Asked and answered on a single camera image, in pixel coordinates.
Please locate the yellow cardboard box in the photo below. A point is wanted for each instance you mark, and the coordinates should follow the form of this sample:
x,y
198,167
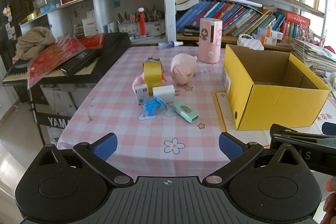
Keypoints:
x,y
265,106

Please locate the white quilted handbag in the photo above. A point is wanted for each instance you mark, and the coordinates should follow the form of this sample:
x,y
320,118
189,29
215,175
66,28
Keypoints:
x,y
249,43

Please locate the red pouch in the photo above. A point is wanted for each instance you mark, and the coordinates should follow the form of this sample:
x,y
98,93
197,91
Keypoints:
x,y
330,49

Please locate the yellow tape roll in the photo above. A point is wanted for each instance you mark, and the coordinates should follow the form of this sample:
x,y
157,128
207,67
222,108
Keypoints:
x,y
152,77

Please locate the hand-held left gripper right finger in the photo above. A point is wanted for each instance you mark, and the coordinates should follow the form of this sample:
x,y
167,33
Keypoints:
x,y
231,146

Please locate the black keyboard stand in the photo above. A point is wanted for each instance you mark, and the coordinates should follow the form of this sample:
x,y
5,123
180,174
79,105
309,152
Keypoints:
x,y
52,120

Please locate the white pen holder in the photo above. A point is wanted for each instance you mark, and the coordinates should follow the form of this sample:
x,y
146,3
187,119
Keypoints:
x,y
155,28
128,28

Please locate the small white red box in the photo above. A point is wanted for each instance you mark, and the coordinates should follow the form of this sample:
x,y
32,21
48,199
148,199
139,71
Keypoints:
x,y
141,94

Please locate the white orange box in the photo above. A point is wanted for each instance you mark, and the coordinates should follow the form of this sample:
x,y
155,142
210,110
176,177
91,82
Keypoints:
x,y
270,33
265,40

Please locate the pink heart plush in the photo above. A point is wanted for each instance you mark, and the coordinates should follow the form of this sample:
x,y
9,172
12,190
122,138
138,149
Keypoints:
x,y
138,80

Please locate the pink humidifier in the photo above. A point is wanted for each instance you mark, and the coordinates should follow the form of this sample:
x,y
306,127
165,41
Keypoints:
x,y
210,40

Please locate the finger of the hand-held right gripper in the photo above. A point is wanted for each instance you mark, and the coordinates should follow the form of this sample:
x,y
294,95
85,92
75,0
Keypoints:
x,y
302,138
330,129

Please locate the beige towel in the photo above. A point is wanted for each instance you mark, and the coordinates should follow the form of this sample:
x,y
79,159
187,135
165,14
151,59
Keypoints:
x,y
34,40

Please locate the colourful trinket bunch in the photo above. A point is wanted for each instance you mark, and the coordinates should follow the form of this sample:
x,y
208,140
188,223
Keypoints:
x,y
307,33

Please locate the row of red books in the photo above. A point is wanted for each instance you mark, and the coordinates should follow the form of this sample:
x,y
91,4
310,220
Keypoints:
x,y
296,20

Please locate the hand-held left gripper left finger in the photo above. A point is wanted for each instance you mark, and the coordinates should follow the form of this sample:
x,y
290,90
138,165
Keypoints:
x,y
105,146

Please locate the row of colourful books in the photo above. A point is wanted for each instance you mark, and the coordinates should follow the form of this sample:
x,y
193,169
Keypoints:
x,y
223,16

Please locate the long black box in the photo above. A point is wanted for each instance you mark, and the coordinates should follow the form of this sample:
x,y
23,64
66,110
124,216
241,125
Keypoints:
x,y
78,61

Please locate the grey toy truck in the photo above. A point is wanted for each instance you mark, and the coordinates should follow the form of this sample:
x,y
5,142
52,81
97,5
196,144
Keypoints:
x,y
153,59

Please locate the small hanging toy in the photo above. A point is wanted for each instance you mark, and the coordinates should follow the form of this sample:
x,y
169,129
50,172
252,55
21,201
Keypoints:
x,y
7,12

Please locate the pink pig plush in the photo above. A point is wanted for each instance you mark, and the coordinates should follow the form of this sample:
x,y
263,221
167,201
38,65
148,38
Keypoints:
x,y
182,69

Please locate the red packet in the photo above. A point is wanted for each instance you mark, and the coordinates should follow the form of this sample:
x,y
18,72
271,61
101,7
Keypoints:
x,y
93,40

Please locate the black keyboard piano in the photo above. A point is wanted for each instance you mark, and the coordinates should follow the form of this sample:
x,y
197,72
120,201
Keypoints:
x,y
113,56

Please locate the bunch of pens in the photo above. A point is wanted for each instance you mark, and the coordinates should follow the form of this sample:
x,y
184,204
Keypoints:
x,y
152,14

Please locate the stack of magazines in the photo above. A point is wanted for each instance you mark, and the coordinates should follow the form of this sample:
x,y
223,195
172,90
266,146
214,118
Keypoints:
x,y
315,53

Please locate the blue plastic bag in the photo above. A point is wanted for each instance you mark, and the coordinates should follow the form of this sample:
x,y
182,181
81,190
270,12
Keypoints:
x,y
154,106

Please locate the white red card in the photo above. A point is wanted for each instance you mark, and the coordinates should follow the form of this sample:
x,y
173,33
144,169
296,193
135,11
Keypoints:
x,y
89,27

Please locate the red tassel ornament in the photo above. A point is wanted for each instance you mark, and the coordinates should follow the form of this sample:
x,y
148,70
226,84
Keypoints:
x,y
142,22

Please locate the orange claw clip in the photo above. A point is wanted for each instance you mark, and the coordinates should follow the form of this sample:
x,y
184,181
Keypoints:
x,y
163,78

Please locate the person's right hand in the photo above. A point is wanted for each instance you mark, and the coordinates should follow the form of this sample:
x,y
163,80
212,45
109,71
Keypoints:
x,y
331,187

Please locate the red gold patterned bag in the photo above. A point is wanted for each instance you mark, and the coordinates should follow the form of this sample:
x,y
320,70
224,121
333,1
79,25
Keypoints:
x,y
52,56

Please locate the mint green handheld device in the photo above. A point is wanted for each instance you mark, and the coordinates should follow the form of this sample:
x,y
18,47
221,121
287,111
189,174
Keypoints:
x,y
183,110

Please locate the small spray bottle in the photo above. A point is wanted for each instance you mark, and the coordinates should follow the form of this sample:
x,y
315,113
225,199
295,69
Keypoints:
x,y
169,44

